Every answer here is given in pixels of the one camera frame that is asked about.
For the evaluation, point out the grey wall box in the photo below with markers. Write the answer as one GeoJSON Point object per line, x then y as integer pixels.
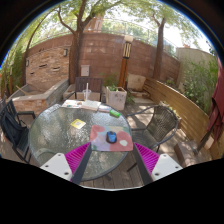
{"type": "Point", "coordinates": [85, 70]}

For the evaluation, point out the blue and black computer mouse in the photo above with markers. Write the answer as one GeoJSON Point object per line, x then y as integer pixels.
{"type": "Point", "coordinates": [111, 137]}

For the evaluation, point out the beige stone slab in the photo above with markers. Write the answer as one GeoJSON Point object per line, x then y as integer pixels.
{"type": "Point", "coordinates": [136, 82]}

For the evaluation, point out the brown stone block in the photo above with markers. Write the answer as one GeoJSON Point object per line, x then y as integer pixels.
{"type": "Point", "coordinates": [186, 153]}

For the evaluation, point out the floral pink mouse pad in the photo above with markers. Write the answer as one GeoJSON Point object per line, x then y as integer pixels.
{"type": "Point", "coordinates": [98, 138]}

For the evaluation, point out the forked tree trunk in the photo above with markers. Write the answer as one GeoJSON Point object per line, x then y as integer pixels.
{"type": "Point", "coordinates": [76, 50]}

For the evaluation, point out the stone garden counter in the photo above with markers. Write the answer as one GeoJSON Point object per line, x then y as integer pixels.
{"type": "Point", "coordinates": [55, 93]}

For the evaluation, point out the yellow printed card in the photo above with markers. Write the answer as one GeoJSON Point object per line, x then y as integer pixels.
{"type": "Point", "coordinates": [78, 123]}

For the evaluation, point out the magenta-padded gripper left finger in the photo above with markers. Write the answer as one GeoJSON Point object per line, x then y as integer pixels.
{"type": "Point", "coordinates": [60, 165]}

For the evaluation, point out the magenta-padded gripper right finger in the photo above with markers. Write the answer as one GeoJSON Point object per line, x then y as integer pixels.
{"type": "Point", "coordinates": [163, 166]}

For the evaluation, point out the green plastic packet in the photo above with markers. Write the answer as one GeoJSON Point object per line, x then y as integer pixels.
{"type": "Point", "coordinates": [115, 113]}

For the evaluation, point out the white concrete planter with plants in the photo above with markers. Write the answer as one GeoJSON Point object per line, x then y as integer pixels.
{"type": "Point", "coordinates": [116, 98]}

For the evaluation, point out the wooden garden lamp post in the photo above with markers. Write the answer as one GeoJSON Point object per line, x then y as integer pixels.
{"type": "Point", "coordinates": [125, 63]}

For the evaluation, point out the dark wooden slatted chair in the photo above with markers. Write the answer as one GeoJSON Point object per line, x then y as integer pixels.
{"type": "Point", "coordinates": [88, 85]}

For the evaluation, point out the slim tree trunk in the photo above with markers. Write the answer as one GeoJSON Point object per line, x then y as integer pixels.
{"type": "Point", "coordinates": [158, 53]}

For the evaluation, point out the brown wicker chair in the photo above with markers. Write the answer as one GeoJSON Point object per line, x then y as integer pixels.
{"type": "Point", "coordinates": [163, 123]}

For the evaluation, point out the black wall lamp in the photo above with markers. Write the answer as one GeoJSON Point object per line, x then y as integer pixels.
{"type": "Point", "coordinates": [65, 52]}
{"type": "Point", "coordinates": [27, 63]}

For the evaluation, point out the thin pale booklet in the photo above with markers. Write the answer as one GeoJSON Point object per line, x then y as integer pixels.
{"type": "Point", "coordinates": [105, 108]}

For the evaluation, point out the dark red folded umbrella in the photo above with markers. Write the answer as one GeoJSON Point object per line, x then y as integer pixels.
{"type": "Point", "coordinates": [218, 103]}

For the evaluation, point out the clear plastic cup with straw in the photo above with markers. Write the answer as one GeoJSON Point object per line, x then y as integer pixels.
{"type": "Point", "coordinates": [86, 95]}

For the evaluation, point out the black slatted garden chair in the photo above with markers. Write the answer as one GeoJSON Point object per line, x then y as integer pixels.
{"type": "Point", "coordinates": [15, 131]}

